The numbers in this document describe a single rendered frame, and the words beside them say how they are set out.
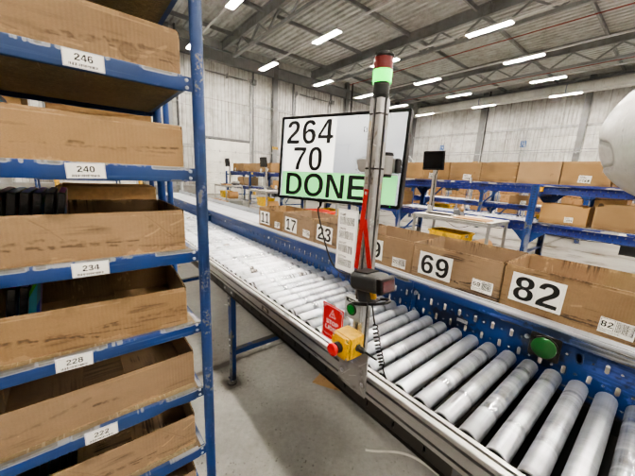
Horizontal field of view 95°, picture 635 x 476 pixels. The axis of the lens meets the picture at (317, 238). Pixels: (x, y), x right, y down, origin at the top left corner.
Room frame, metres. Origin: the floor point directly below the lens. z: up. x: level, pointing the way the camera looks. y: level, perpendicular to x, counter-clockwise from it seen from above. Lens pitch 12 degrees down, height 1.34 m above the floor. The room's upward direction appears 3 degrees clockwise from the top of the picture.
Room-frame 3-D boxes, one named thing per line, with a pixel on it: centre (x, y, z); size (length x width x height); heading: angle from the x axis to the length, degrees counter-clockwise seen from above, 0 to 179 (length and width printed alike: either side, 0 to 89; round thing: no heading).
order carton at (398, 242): (1.62, -0.46, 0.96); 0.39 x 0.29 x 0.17; 39
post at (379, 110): (0.85, -0.15, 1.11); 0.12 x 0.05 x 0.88; 40
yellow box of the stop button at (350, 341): (0.78, -0.13, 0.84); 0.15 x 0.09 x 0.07; 40
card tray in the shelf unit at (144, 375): (0.72, 0.58, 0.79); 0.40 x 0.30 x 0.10; 131
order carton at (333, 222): (1.92, -0.20, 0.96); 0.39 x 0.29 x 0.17; 39
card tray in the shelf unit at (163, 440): (0.72, 0.58, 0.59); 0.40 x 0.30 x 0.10; 127
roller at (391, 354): (1.01, -0.37, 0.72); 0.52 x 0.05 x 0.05; 130
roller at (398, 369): (0.96, -0.41, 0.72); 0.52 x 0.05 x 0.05; 130
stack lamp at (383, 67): (0.85, -0.15, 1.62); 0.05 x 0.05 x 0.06
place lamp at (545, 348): (0.89, -0.78, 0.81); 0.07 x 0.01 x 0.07; 40
